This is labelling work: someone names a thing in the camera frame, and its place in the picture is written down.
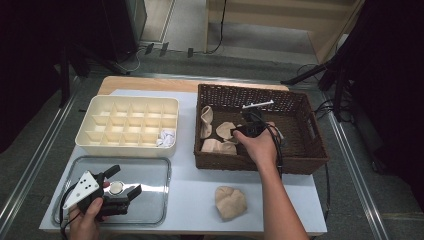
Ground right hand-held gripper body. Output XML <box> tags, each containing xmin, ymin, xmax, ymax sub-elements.
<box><xmin>234</xmin><ymin>99</ymin><xmax>275</xmax><ymax>138</ymax></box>

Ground dark metal cabinet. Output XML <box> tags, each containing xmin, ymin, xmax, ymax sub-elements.
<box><xmin>101</xmin><ymin>0</ymin><xmax>148</xmax><ymax>63</ymax></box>

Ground black curtain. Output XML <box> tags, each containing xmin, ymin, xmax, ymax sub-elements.
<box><xmin>333</xmin><ymin>0</ymin><xmax>424</xmax><ymax>214</ymax></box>
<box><xmin>0</xmin><ymin>0</ymin><xmax>138</xmax><ymax>154</ymax></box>

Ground black metal stand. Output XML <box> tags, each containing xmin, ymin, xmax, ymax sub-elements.
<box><xmin>56</xmin><ymin>43</ymin><xmax>133</xmax><ymax>109</ymax></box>

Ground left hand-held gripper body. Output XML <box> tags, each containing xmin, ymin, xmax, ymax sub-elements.
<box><xmin>62</xmin><ymin>170</ymin><xmax>134</xmax><ymax>223</ymax></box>

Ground white floor cable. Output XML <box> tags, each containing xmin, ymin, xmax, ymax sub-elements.
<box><xmin>114</xmin><ymin>46</ymin><xmax>143</xmax><ymax>74</ymax></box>

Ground aluminium frame rail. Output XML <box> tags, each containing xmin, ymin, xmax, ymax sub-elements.
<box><xmin>0</xmin><ymin>76</ymin><xmax>83</xmax><ymax>231</ymax></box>
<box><xmin>319</xmin><ymin>91</ymin><xmax>391</xmax><ymax>240</ymax></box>
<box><xmin>138</xmin><ymin>72</ymin><xmax>321</xmax><ymax>88</ymax></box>

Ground black floor cables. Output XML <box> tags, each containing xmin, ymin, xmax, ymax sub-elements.
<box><xmin>296</xmin><ymin>63</ymin><xmax>338</xmax><ymax>121</ymax></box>

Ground clear plastic box lid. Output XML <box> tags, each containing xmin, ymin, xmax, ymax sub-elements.
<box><xmin>51</xmin><ymin>155</ymin><xmax>173</xmax><ymax>227</ymax></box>

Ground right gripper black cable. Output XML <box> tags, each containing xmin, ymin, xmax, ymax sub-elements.
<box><xmin>253</xmin><ymin>111</ymin><xmax>332</xmax><ymax>240</ymax></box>

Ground cream divided storage box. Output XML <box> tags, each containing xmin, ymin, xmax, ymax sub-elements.
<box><xmin>74</xmin><ymin>94</ymin><xmax>180</xmax><ymax>159</ymax></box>

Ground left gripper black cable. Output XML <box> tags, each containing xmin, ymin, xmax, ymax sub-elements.
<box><xmin>59</xmin><ymin>184</ymin><xmax>82</xmax><ymax>240</ymax></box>

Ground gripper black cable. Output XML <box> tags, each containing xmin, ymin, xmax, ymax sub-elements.
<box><xmin>253</xmin><ymin>111</ymin><xmax>332</xmax><ymax>240</ymax></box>
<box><xmin>59</xmin><ymin>184</ymin><xmax>82</xmax><ymax>240</ymax></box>

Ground light wooden shelf unit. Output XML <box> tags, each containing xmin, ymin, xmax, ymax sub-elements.
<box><xmin>204</xmin><ymin>0</ymin><xmax>366</xmax><ymax>64</ymax></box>

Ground person's left hand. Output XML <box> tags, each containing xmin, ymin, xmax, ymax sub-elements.
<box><xmin>68</xmin><ymin>181</ymin><xmax>111</xmax><ymax>240</ymax></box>

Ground brown wicker basket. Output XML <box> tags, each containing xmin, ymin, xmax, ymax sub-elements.
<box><xmin>193</xmin><ymin>83</ymin><xmax>331</xmax><ymax>175</ymax></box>

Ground black hanging cable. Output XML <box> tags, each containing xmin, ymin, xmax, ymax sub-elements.
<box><xmin>204</xmin><ymin>0</ymin><xmax>228</xmax><ymax>55</ymax></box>

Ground white sock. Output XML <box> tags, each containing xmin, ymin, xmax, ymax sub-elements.
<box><xmin>156</xmin><ymin>129</ymin><xmax>177</xmax><ymax>148</ymax></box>

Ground person's right hand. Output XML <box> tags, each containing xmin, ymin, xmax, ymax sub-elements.
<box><xmin>232</xmin><ymin>121</ymin><xmax>284</xmax><ymax>171</ymax></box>

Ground thin peach sock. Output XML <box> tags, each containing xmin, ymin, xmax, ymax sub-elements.
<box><xmin>200</xmin><ymin>138</ymin><xmax>238</xmax><ymax>156</ymax></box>
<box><xmin>199</xmin><ymin>105</ymin><xmax>215</xmax><ymax>140</ymax></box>

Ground black tripod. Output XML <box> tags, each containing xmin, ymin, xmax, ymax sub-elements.
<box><xmin>280</xmin><ymin>49</ymin><xmax>354</xmax><ymax>123</ymax></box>

